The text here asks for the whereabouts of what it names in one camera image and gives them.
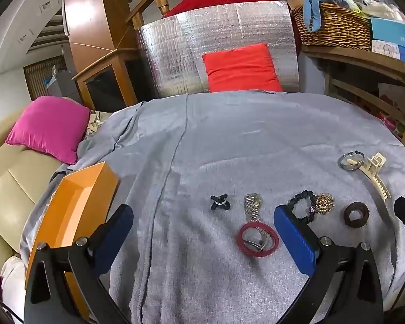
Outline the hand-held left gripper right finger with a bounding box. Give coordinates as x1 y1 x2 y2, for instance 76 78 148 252
273 204 385 324

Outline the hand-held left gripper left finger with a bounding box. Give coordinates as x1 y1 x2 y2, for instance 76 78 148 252
23 204 136 324

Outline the orange box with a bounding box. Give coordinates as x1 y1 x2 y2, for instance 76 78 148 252
25 162 120 321

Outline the silver bangle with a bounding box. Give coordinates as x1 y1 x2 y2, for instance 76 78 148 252
337 151 364 173

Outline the black scrunchie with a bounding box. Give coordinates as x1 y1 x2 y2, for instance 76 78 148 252
286 191 319 223

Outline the gold spiky brooch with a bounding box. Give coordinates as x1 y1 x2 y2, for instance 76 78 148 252
314 192 336 214

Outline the gold metal watch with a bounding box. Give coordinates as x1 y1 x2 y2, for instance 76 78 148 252
243 193 269 247

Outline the cream hair claw clip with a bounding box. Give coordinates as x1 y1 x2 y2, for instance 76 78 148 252
358 153 391 200

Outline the small black hair clip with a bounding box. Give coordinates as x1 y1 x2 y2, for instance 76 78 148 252
210 194 231 211

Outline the beige sofa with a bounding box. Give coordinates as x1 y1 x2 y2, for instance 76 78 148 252
0 96 92 311

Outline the grey cloth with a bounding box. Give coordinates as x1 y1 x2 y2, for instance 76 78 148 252
20 89 405 324

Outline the pink pillow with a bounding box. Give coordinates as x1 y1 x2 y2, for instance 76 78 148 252
5 95 92 165

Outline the wooden shelf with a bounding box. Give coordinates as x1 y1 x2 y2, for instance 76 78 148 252
300 44 405 157

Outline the white patterned box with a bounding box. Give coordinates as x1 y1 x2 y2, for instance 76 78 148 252
370 39 405 66

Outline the wooden window blind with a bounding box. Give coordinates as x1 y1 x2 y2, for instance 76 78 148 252
23 57 71 98

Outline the red pillow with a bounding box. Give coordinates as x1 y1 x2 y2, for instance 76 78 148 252
202 43 284 93

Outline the silver foil mat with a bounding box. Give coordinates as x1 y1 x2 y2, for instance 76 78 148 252
137 1 299 100

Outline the teal cardboard box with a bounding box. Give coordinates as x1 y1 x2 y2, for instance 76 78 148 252
369 17 405 53

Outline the wicker basket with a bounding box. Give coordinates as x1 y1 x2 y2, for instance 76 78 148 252
290 2 373 46

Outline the wooden cabinet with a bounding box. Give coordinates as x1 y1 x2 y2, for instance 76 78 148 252
62 0 146 112

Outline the clear plastic bag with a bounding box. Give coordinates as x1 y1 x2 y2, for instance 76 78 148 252
350 0 405 21

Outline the wooden railing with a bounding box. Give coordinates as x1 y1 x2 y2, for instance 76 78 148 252
126 0 203 31

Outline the brown hair tie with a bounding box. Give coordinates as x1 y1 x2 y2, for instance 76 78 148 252
343 201 370 228

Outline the red ring bangle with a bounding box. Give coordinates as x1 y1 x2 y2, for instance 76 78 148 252
236 222 280 258

